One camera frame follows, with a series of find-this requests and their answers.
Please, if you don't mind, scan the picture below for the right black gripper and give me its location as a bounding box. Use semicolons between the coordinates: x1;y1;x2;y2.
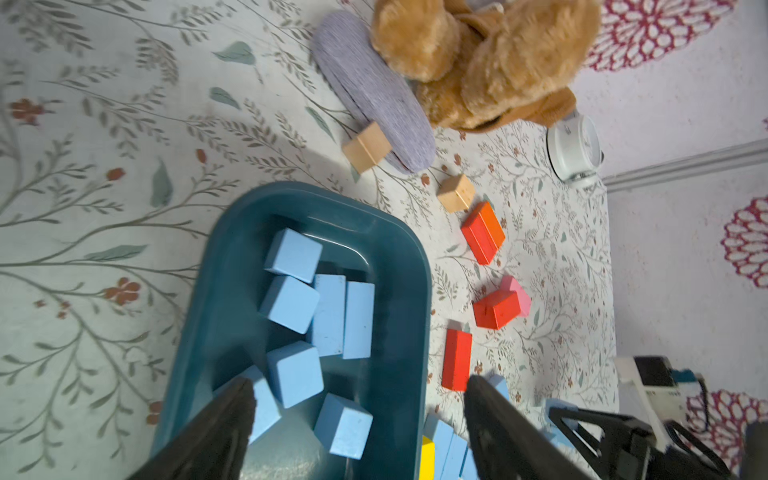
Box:
550;409;736;480

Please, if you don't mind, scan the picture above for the red block middle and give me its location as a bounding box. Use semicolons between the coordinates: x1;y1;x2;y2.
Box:
473;290;521;330

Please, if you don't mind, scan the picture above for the blue flat block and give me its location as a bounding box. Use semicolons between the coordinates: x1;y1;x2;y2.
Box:
487;374;510;401

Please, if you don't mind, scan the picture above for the small wooden cylinder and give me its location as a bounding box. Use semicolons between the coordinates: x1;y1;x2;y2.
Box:
342;122;392;175

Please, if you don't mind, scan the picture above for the brown plush dog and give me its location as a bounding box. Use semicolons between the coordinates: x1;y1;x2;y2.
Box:
371;0;603;133

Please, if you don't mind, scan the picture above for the purple oval pad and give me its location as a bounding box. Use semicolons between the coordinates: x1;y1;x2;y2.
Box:
312;10;436;174

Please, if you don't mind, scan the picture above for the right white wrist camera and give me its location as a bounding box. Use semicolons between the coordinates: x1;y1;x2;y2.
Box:
613;356;711;450

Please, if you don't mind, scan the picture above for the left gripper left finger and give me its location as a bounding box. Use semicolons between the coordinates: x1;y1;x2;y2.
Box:
131;378;257;480

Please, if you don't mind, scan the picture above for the small wooden cube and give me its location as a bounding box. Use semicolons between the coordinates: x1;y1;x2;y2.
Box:
437;174;475;213

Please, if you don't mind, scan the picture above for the blue blocks cluster front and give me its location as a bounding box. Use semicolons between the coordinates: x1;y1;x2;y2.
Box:
423;413;479;480

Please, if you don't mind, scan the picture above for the white alarm clock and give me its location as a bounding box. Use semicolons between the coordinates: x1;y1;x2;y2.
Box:
546;114;604;189

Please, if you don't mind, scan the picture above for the orange red block back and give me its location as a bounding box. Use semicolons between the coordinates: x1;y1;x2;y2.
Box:
461;201;506;265

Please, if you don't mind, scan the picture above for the blue cube in bin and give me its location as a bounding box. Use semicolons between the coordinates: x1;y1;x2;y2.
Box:
239;365;282;445
266;341;324;409
264;228;323;284
314;393;374;460
259;276;320;334

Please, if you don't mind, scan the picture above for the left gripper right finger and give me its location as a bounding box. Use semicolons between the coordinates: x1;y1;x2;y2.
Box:
464;375;587;480

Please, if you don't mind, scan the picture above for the blue block in bin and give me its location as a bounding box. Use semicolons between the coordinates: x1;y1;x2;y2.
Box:
342;281;375;360

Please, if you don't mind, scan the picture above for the teal plastic bin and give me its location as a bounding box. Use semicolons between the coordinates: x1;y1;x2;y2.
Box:
149;181;433;480

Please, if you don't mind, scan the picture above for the red block upright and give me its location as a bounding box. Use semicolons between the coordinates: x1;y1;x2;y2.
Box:
441;329;473;392

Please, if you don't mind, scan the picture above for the pink block back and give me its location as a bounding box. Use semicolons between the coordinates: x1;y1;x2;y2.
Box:
501;275;532;317

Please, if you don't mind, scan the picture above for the yellow cube near bin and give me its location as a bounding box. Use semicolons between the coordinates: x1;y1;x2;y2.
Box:
418;436;436;480

